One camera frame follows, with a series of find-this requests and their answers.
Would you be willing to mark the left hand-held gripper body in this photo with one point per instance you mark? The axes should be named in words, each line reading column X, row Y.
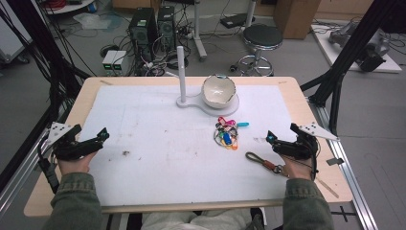
column 68, row 148

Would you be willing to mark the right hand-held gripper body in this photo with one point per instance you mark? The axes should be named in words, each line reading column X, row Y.
column 298, row 147

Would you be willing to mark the white stand with post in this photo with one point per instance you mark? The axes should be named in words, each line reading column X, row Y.
column 182, row 80

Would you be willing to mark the person's left hand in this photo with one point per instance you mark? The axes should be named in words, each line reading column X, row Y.
column 76, row 164

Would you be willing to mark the person's right hand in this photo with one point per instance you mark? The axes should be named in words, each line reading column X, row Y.
column 297, row 167

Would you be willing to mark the black tape piece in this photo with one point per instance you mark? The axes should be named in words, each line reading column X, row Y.
column 335, row 161

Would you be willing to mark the wooden table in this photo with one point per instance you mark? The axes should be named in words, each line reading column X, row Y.
column 314, row 105

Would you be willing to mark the thin wooden stick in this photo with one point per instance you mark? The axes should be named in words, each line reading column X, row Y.
column 327, row 187

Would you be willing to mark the white bowl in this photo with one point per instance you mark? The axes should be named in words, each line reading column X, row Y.
column 218, row 91

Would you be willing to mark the white power supply unit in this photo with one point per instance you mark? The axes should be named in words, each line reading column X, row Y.
column 119, row 62
column 108, row 62

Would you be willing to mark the black tape cross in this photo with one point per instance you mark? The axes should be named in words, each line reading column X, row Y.
column 343, row 213

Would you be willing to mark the white mat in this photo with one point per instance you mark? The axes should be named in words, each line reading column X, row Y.
column 178, row 166

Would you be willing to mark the black round stool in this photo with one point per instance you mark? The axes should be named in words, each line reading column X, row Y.
column 262, row 36

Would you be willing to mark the black computer tower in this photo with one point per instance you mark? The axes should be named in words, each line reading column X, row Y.
column 166, row 27
column 143, row 32

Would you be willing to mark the clear plastic bag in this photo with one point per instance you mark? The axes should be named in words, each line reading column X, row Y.
column 92, row 20

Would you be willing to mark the flat black device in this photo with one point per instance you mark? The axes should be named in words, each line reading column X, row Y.
column 236, row 20

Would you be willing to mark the white board with grey device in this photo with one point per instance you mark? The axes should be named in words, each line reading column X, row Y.
column 367, row 48

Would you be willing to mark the cardboard box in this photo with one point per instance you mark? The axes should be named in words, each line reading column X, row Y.
column 295, row 17

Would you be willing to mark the white table leg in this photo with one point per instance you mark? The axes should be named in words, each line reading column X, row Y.
column 198, row 35

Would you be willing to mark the aluminium rail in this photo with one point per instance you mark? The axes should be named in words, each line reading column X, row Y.
column 19, row 185
column 348, row 179

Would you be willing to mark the black metal frame strut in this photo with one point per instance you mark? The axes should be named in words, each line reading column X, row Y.
column 346, row 54

